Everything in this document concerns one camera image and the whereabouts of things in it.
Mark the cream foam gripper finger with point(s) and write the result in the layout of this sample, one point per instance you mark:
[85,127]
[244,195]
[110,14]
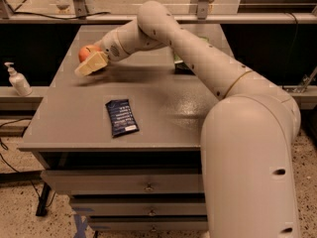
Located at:
[94,62]

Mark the red apple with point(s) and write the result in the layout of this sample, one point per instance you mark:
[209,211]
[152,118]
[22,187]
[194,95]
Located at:
[85,52]

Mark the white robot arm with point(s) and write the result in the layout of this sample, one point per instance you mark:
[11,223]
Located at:
[246,137]

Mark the dark blue snack packet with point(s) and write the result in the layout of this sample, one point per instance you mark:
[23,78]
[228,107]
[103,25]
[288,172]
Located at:
[121,117]

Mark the green chip bag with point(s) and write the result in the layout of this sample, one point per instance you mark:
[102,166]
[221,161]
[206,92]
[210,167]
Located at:
[180,61]

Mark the white pump bottle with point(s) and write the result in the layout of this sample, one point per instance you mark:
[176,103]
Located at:
[18,81]

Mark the grey drawer cabinet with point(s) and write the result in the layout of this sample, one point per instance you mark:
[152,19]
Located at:
[71,129]

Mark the top grey drawer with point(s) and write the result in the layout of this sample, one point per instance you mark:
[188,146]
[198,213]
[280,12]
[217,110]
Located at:
[80,182]

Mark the grey drawer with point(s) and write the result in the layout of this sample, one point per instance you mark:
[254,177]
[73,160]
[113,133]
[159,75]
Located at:
[160,223]
[80,182]
[139,206]

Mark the middle grey drawer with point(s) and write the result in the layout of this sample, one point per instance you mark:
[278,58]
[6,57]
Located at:
[139,206]

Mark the black stand leg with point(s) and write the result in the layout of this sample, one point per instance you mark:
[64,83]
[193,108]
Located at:
[43,201]

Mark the blue tape on floor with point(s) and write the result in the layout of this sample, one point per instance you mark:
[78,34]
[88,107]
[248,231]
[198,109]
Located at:
[81,227]

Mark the bottom grey drawer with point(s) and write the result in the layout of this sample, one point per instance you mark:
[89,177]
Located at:
[160,223]

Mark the left metal frame post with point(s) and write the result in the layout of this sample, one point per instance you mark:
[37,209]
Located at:
[80,9]

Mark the metal frame post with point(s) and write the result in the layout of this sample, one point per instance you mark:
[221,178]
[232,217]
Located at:
[202,9]
[80,9]

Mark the right metal frame post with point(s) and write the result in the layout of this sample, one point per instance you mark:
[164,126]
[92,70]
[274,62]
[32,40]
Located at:
[202,9]

